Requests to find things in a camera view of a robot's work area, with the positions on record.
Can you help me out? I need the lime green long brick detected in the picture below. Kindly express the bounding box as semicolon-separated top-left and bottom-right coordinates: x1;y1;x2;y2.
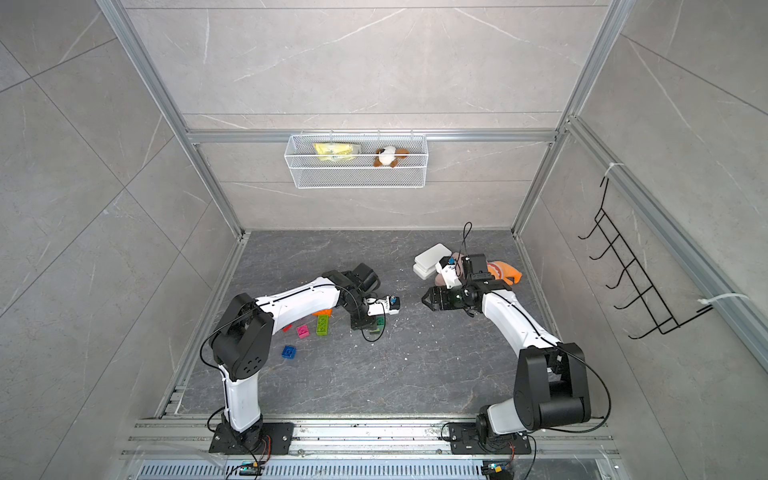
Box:
316;314;330;336

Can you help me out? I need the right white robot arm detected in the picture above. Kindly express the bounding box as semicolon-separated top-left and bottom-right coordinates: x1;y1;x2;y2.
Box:
422;254;592;436

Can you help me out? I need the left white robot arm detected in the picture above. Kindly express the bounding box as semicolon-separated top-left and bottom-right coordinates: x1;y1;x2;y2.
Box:
203;263;401;436

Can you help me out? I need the lower magenta lego brick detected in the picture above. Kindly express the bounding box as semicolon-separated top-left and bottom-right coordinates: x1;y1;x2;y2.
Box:
296;325;310;339

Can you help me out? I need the blue lego brick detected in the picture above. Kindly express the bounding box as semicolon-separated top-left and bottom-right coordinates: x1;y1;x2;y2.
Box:
281;345;297;359

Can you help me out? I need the pink rectangular box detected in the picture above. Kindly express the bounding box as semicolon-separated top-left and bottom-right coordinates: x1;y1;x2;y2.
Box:
449;252;463;276

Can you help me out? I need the orange plush toy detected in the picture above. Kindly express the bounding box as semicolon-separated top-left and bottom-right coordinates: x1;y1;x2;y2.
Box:
487;260;522;285

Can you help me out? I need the white rectangular box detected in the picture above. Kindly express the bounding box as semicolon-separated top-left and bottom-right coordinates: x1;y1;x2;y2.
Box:
413;243;452;280

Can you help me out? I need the brown white plush toy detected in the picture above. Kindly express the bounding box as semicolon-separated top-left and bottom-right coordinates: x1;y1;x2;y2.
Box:
373;146;409;168

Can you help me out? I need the yellow packet in basket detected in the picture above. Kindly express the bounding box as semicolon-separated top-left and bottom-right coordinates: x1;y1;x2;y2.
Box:
313;142;362;163

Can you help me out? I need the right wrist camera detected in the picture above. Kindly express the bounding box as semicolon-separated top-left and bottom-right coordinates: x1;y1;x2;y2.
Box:
435;255;463;289

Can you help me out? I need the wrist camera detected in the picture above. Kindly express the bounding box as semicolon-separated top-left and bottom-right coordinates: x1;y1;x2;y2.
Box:
365;295;401;317
435;255;463;289

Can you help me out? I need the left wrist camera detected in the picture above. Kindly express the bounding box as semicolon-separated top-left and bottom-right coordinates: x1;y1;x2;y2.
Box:
365;295;401;317

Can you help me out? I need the white wire basket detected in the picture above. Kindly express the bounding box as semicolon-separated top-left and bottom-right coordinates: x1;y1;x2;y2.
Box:
284;132;429;189

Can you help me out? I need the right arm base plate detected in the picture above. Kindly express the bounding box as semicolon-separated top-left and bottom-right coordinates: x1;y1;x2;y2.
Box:
440;422;532;455

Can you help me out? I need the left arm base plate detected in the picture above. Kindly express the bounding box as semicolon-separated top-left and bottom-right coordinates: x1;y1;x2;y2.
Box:
208;421;295;455

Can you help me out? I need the black wall hook rack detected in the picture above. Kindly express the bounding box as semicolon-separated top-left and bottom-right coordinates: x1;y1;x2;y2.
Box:
578;177;714;341

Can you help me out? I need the aluminium mounting rail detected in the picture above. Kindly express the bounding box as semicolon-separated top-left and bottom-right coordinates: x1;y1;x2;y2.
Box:
118;414;621;462

